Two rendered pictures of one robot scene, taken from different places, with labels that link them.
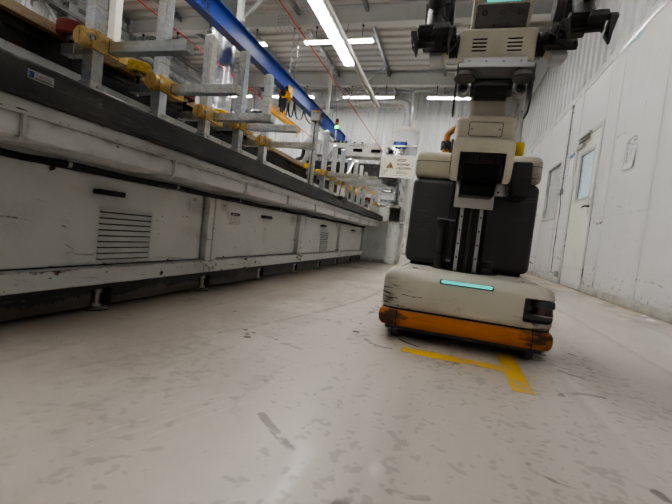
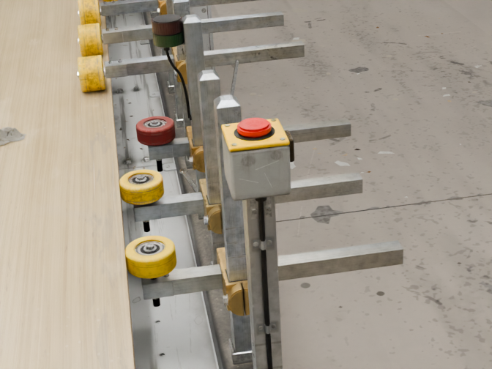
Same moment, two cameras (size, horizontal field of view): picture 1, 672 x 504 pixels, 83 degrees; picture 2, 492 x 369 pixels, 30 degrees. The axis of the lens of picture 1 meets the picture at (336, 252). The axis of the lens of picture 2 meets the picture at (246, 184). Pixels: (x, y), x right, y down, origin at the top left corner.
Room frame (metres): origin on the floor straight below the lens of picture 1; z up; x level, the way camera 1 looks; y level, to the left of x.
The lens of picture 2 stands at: (1.84, 0.65, 1.66)
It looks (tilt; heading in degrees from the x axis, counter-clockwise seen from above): 27 degrees down; 336
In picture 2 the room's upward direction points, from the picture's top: 4 degrees counter-clockwise
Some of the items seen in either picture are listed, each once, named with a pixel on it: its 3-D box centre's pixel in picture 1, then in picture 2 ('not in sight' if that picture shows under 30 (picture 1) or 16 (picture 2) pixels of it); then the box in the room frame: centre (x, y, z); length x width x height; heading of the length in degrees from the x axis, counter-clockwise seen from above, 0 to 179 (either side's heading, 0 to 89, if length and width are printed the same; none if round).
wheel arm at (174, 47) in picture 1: (124, 50); not in sight; (1.09, 0.65, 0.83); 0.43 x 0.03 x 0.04; 74
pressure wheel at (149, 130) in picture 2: not in sight; (157, 146); (3.53, 0.11, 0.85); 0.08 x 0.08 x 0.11
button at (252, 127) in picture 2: not in sight; (254, 130); (2.74, 0.24, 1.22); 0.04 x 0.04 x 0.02
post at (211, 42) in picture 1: (206, 96); not in sight; (1.54, 0.59, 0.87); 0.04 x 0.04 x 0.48; 74
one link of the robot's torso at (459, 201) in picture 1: (494, 177); not in sight; (1.54, -0.60, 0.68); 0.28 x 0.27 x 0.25; 74
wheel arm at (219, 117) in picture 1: (224, 118); not in sight; (1.57, 0.51, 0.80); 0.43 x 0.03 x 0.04; 74
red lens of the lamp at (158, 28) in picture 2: not in sight; (167, 24); (3.48, 0.08, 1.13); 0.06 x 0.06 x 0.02
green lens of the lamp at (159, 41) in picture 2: not in sight; (168, 36); (3.48, 0.08, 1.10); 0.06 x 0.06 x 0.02
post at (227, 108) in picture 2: (324, 161); (236, 240); (2.99, 0.17, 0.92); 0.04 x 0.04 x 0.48; 74
